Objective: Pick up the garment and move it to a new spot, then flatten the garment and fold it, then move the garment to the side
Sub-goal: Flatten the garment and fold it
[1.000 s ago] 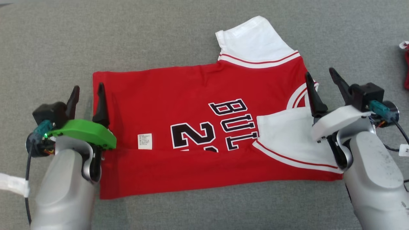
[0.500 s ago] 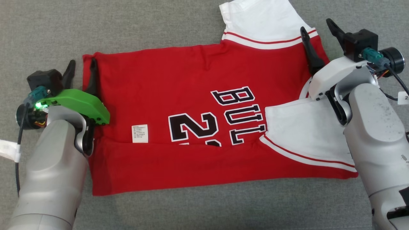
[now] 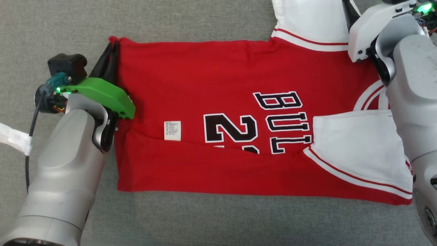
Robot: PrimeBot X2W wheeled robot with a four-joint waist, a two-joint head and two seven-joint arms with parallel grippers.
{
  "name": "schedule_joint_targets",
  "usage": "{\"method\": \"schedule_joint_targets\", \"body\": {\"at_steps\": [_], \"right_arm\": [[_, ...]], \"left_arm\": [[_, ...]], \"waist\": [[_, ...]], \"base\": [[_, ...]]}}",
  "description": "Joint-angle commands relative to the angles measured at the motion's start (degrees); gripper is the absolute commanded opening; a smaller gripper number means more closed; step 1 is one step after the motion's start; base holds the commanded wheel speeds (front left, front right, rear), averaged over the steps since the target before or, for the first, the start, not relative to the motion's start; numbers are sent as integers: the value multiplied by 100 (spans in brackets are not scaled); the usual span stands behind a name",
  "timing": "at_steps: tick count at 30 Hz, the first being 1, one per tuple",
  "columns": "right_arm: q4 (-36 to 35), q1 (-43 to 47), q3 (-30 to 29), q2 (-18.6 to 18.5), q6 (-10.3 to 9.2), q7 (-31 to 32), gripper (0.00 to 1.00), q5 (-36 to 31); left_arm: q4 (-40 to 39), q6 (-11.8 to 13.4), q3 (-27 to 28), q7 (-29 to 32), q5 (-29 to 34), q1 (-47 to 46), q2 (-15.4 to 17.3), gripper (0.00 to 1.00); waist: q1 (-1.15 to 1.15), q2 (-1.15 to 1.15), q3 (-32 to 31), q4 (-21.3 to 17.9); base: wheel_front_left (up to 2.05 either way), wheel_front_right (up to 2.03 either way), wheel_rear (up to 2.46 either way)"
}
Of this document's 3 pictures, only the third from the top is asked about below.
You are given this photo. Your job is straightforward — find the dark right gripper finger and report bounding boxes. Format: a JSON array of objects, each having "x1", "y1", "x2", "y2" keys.
[{"x1": 342, "y1": 0, "x2": 358, "y2": 17}]

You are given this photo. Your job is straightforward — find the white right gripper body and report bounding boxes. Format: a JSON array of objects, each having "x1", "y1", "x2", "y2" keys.
[{"x1": 344, "y1": 0, "x2": 418, "y2": 86}]

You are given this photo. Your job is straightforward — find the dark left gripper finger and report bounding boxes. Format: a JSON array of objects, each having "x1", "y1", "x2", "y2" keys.
[
  {"x1": 89, "y1": 43, "x2": 114, "y2": 82},
  {"x1": 109, "y1": 41, "x2": 121, "y2": 90}
]

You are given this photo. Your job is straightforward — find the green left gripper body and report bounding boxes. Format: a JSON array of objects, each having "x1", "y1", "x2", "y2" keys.
[{"x1": 59, "y1": 77, "x2": 136, "y2": 153}]

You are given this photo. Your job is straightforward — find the red and white jersey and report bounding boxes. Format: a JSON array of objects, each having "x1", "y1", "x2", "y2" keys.
[{"x1": 108, "y1": 0, "x2": 414, "y2": 206}]

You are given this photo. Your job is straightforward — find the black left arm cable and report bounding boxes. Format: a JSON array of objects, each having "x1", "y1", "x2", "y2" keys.
[{"x1": 25, "y1": 72, "x2": 69, "y2": 192}]

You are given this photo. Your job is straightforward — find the white plastic cable wrap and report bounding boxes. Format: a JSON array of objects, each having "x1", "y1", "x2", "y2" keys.
[{"x1": 0, "y1": 122, "x2": 33, "y2": 156}]

